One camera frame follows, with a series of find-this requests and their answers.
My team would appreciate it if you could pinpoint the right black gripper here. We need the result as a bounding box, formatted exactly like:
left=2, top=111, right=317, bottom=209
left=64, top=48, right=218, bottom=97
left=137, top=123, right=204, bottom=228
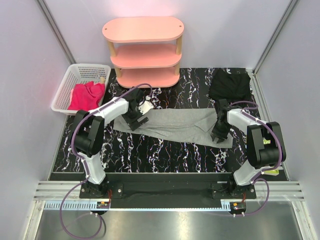
left=210, top=120, right=232, bottom=143

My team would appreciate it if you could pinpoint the grey t-shirt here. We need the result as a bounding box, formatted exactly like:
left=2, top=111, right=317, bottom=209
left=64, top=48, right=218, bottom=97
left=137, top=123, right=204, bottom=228
left=113, top=108, right=233, bottom=149

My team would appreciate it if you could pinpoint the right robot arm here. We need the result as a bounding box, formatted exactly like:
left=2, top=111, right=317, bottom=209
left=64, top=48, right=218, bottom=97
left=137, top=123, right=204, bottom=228
left=211, top=99, right=287, bottom=199

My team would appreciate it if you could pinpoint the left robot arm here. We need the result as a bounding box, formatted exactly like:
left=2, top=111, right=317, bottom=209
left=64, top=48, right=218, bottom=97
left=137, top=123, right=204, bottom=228
left=70, top=88, right=154, bottom=198

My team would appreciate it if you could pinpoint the green treehouse book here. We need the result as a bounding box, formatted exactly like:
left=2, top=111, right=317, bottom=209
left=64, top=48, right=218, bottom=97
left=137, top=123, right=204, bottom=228
left=263, top=138, right=280, bottom=176

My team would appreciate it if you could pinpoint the black t-shirt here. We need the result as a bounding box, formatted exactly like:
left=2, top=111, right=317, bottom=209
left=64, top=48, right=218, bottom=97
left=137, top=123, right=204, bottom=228
left=208, top=68, right=251, bottom=103

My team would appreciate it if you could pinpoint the red t-shirt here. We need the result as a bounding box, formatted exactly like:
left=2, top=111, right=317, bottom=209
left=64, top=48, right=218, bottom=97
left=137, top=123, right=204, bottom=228
left=68, top=81, right=105, bottom=111

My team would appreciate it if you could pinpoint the pink three-tier shelf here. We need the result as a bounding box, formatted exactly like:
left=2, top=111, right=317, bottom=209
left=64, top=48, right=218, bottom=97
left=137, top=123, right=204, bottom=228
left=102, top=16, right=184, bottom=89

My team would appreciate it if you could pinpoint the pink t-shirt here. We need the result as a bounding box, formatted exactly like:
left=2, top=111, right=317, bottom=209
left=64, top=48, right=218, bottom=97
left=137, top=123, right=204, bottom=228
left=69, top=88, right=74, bottom=105

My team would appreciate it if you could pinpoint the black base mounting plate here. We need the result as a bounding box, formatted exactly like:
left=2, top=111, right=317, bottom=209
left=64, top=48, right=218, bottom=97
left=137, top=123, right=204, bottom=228
left=79, top=173, right=257, bottom=211

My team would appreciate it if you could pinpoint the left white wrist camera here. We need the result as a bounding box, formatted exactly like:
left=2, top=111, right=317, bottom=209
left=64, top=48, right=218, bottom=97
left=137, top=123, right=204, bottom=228
left=138, top=95, right=154, bottom=115

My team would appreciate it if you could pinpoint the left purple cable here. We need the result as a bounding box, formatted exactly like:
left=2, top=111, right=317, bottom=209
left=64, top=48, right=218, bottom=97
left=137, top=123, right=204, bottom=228
left=58, top=83, right=153, bottom=240

